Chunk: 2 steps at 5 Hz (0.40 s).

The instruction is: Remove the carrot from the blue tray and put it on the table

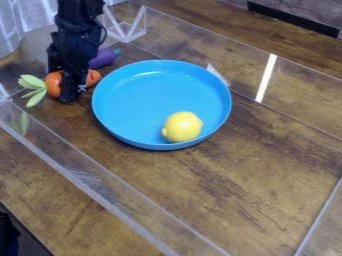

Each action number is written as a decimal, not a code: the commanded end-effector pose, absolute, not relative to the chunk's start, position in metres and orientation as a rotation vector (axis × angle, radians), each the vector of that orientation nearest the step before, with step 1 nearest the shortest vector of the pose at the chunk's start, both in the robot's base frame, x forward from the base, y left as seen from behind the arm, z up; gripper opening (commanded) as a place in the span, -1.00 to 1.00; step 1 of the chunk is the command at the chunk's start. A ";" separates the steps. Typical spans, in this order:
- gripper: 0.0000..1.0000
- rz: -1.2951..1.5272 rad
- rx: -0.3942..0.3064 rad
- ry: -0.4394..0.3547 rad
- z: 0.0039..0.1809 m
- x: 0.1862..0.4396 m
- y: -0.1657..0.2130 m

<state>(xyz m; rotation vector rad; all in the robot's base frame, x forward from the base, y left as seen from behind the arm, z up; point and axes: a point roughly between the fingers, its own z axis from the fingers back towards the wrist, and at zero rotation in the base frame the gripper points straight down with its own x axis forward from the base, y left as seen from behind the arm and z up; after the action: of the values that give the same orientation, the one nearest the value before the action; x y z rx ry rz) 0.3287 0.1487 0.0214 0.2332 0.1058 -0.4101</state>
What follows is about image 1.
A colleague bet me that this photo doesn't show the yellow toy lemon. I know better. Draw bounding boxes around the yellow toy lemon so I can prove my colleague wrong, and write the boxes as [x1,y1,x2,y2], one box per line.
[161,111,203,143]

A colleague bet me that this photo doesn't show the white grid curtain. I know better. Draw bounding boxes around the white grid curtain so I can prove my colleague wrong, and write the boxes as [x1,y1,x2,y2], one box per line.
[0,0,57,58]

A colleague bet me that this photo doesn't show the orange toy carrot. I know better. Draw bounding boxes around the orange toy carrot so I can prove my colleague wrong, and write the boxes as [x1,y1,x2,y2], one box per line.
[17,69,102,108]

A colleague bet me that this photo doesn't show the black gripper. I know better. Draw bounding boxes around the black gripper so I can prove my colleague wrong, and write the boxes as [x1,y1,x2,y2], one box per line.
[46,18,104,103]

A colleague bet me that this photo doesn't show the blue round tray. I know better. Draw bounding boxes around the blue round tray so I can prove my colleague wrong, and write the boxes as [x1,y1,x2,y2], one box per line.
[90,60,232,151]

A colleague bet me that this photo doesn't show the clear acrylic enclosure wall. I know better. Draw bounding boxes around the clear acrylic enclosure wall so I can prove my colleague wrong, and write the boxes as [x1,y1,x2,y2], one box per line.
[0,0,342,256]

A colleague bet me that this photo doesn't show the purple toy eggplant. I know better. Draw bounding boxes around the purple toy eggplant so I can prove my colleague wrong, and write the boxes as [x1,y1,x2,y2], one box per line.
[88,48,121,69]

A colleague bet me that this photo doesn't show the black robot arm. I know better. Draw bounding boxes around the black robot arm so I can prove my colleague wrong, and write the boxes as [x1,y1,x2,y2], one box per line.
[46,0,106,103]

